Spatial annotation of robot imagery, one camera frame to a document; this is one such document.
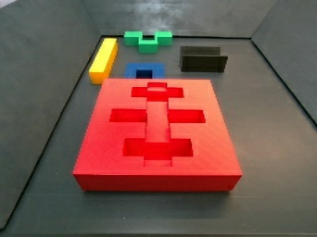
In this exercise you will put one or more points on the red puzzle board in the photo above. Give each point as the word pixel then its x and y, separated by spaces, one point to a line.
pixel 157 138

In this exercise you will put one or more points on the blue U-shaped block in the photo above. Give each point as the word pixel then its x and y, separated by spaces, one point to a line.
pixel 145 71

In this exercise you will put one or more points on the yellow long block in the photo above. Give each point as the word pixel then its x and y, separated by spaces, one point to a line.
pixel 104 61

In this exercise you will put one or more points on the green zigzag block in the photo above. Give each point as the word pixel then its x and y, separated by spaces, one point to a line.
pixel 149 45

